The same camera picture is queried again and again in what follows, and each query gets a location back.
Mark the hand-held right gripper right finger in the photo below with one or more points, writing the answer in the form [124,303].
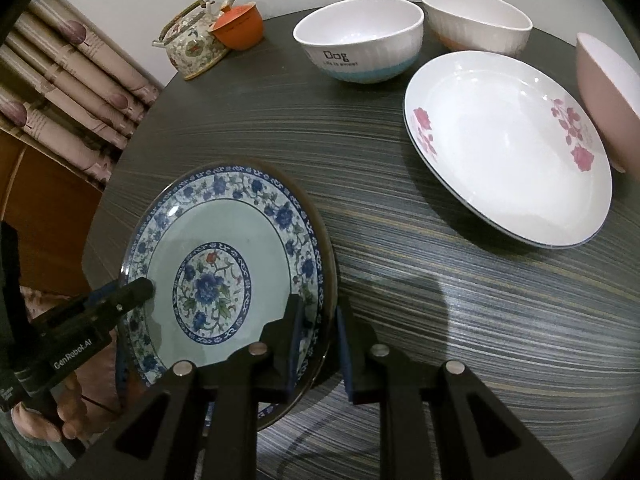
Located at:
[345,355]

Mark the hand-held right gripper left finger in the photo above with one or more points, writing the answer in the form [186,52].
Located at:
[294,342]

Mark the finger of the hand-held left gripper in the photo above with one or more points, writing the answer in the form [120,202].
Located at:
[132,292]
[122,375]

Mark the blue floral plate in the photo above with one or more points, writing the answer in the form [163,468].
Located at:
[215,255]

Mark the white bowl with blue base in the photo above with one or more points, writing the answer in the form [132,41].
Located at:
[360,40]

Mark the person's left hand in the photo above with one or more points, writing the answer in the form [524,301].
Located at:
[72,410]

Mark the beige patterned curtain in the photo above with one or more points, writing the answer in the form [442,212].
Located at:
[70,90]

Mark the floral ceramic teapot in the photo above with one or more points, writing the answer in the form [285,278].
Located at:
[192,42]

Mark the white plate with pink flowers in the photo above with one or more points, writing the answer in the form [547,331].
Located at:
[505,145]

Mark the orange cup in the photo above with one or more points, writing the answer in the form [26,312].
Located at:
[237,25]

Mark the white bowl with orange base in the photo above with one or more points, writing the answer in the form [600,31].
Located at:
[475,22]

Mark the pink bowl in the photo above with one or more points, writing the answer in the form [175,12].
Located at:
[607,95]

